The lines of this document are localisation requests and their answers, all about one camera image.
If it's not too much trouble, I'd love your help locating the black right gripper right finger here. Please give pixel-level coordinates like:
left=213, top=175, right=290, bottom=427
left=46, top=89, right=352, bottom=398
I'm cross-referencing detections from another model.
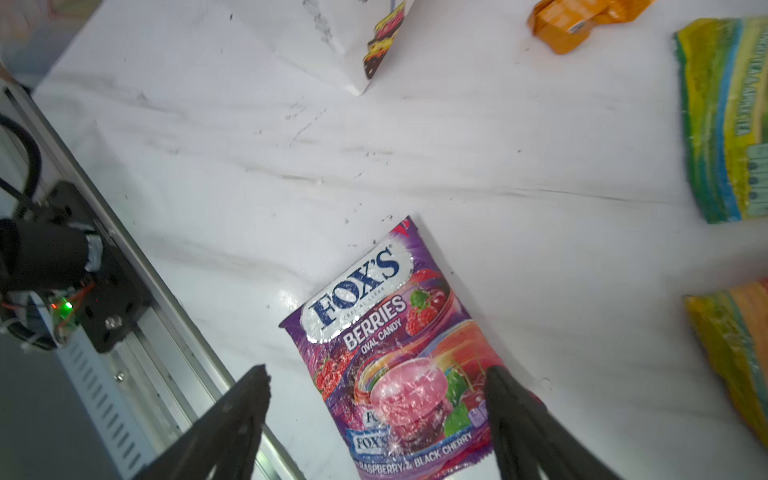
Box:
left=484, top=366, right=617, bottom=480

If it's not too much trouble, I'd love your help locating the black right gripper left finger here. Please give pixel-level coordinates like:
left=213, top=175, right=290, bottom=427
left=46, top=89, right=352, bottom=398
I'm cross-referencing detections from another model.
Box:
left=136, top=365, right=271, bottom=480

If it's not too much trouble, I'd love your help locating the purple Fox's berries candy bag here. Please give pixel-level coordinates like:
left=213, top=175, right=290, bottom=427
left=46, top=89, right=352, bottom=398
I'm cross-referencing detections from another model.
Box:
left=281, top=218, right=502, bottom=479

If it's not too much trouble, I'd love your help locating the orange Fox's fruits candy bag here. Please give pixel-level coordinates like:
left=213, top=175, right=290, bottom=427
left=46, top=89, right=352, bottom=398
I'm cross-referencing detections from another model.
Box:
left=683, top=278, right=767, bottom=444

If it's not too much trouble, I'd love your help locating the white paper gift bag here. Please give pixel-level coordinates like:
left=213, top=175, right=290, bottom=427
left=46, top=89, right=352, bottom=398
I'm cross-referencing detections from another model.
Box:
left=228, top=0, right=413, bottom=96

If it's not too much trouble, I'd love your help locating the green Fox's spring tea bag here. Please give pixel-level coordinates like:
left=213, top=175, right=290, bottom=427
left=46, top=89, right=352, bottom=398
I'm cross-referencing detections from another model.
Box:
left=674, top=16, right=767, bottom=224

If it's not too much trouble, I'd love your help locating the small orange candy wrapper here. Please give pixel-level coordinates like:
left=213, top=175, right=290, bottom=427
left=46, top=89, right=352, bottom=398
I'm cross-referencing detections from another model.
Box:
left=527, top=0, right=654, bottom=55

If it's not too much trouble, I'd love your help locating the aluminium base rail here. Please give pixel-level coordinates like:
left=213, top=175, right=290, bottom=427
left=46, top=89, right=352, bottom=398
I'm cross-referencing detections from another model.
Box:
left=1, top=83, right=299, bottom=479

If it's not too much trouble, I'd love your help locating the black corrugated cable conduit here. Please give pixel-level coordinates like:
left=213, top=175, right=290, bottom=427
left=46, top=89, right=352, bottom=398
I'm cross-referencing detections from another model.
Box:
left=0, top=113, right=43, bottom=217

